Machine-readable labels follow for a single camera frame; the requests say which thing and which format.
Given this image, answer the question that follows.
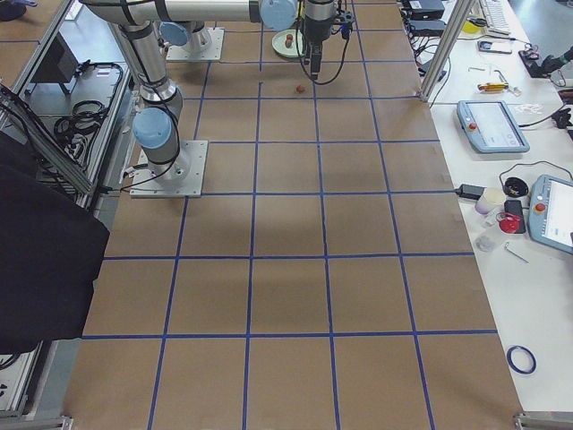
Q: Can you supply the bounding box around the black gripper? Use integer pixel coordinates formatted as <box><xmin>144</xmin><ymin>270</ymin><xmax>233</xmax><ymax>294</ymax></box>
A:
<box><xmin>304</xmin><ymin>0</ymin><xmax>337</xmax><ymax>80</ymax></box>

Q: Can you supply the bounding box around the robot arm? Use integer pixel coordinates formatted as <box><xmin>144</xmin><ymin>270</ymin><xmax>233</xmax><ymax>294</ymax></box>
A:
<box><xmin>110</xmin><ymin>21</ymin><xmax>189</xmax><ymax>183</ymax></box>
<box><xmin>84</xmin><ymin>1</ymin><xmax>341</xmax><ymax>85</ymax></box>

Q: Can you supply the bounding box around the light green plate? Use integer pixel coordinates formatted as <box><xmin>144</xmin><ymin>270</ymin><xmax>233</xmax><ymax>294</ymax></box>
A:
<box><xmin>271</xmin><ymin>29</ymin><xmax>305</xmax><ymax>58</ymax></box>

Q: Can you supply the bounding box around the blue teach pendant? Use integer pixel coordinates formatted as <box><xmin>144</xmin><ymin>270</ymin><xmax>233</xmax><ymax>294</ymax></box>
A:
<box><xmin>457</xmin><ymin>100</ymin><xmax>530</xmax><ymax>153</ymax></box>
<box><xmin>527</xmin><ymin>175</ymin><xmax>573</xmax><ymax>254</ymax></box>

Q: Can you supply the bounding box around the white paper cup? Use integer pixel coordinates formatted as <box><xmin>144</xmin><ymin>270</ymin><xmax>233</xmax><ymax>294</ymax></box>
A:
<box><xmin>475</xmin><ymin>187</ymin><xmax>506</xmax><ymax>215</ymax></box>

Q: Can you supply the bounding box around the red round object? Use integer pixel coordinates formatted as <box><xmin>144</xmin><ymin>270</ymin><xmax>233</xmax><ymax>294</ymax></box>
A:
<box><xmin>498</xmin><ymin>213</ymin><xmax>526</xmax><ymax>234</ymax></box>

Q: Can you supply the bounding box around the blue tape roll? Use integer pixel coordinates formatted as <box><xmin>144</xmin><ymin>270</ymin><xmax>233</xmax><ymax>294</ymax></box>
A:
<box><xmin>506</xmin><ymin>345</ymin><xmax>537</xmax><ymax>375</ymax></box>

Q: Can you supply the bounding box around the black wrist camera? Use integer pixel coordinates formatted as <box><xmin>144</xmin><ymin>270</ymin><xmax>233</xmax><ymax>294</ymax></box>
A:
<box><xmin>332</xmin><ymin>10</ymin><xmax>355</xmax><ymax>40</ymax></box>

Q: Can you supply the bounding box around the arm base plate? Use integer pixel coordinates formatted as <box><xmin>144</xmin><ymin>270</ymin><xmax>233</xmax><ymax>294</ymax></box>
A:
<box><xmin>164</xmin><ymin>27</ymin><xmax>225</xmax><ymax>63</ymax></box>
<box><xmin>128</xmin><ymin>141</ymin><xmax>209</xmax><ymax>198</ymax></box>

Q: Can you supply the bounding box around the aluminium frame post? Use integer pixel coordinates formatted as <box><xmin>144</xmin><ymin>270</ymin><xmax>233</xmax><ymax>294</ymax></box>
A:
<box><xmin>419</xmin><ymin>0</ymin><xmax>474</xmax><ymax>102</ymax></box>

